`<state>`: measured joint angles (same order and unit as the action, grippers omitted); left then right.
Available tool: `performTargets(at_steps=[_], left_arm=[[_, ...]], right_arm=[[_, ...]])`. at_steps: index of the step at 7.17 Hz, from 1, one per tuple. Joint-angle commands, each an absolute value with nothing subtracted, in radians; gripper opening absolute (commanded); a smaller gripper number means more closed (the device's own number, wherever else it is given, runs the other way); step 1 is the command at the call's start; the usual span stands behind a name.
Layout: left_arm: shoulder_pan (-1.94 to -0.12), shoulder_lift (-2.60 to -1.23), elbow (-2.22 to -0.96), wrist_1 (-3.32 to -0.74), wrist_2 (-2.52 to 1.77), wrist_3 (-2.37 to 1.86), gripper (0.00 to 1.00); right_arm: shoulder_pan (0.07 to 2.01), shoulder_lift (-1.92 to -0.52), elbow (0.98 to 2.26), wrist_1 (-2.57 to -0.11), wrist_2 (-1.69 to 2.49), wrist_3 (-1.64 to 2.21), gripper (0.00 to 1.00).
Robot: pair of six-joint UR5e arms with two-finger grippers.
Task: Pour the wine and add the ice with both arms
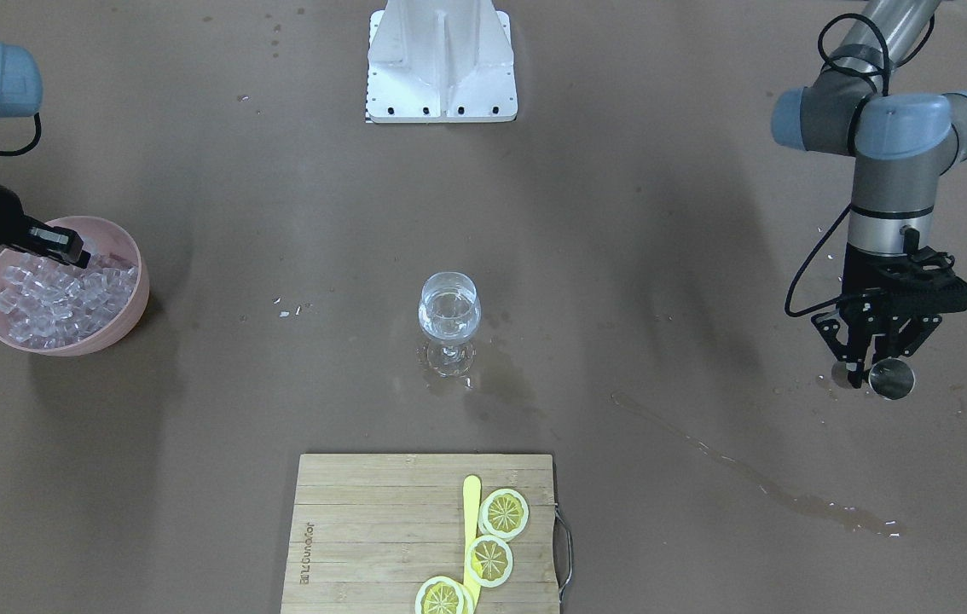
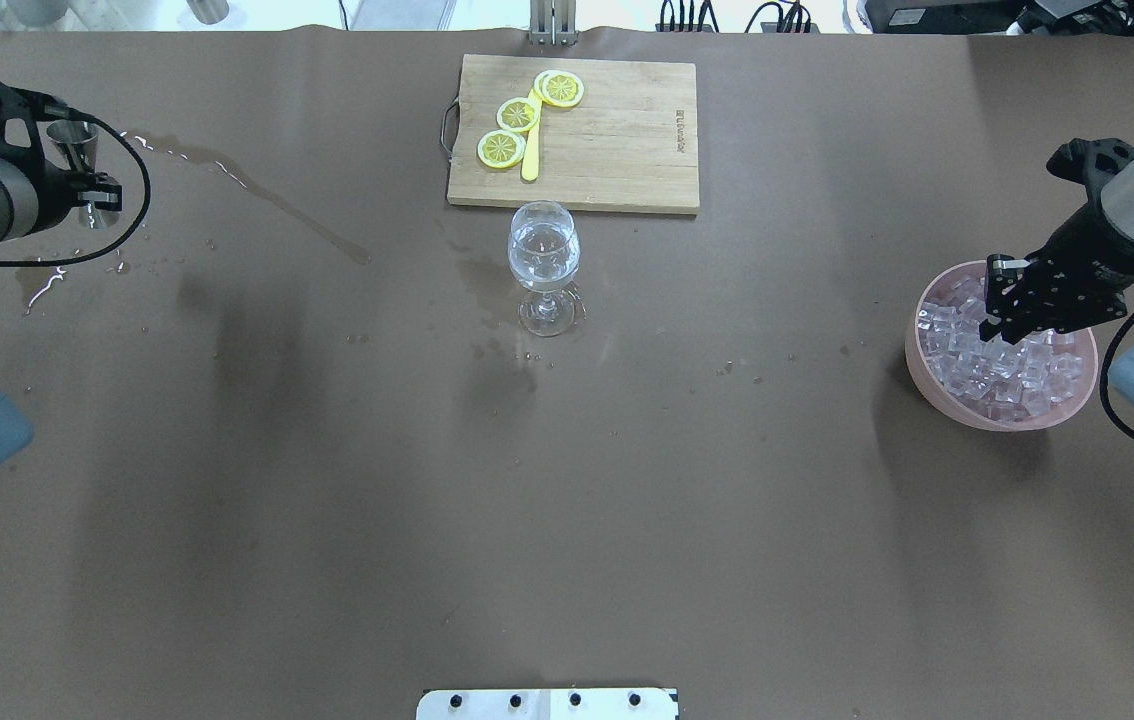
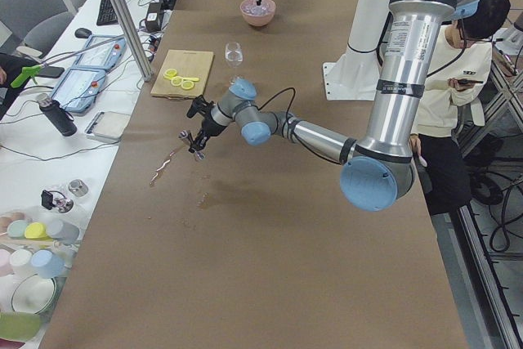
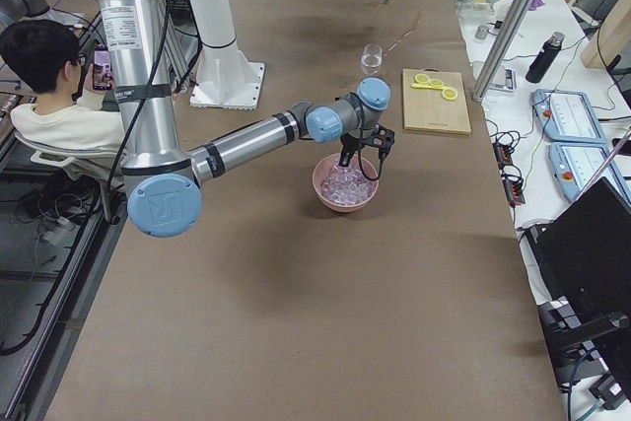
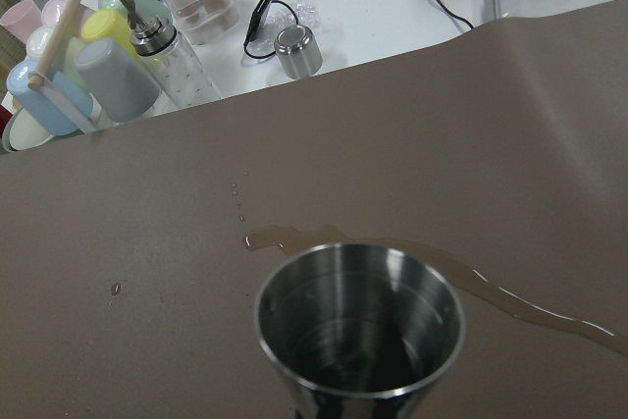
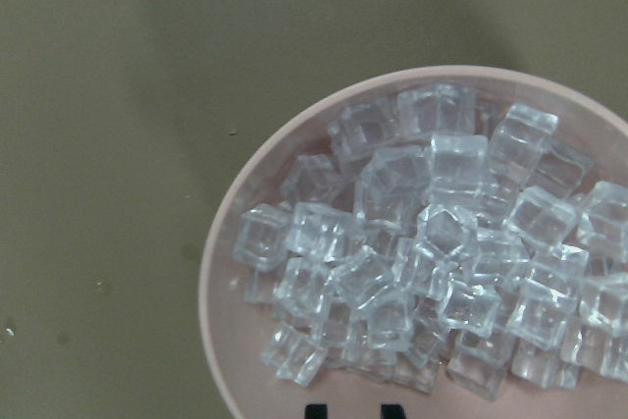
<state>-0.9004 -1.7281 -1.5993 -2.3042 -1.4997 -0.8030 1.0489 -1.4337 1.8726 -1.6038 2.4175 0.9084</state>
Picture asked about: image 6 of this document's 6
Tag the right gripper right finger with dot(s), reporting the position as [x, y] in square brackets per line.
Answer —
[392, 411]

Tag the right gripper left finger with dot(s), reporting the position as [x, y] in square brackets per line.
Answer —
[315, 411]

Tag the pile of clear ice cubes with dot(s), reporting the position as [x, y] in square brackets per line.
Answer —
[442, 232]

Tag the pink bowl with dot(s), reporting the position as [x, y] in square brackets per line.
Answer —
[234, 333]

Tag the brown table mat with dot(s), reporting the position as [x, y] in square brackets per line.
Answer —
[123, 123]

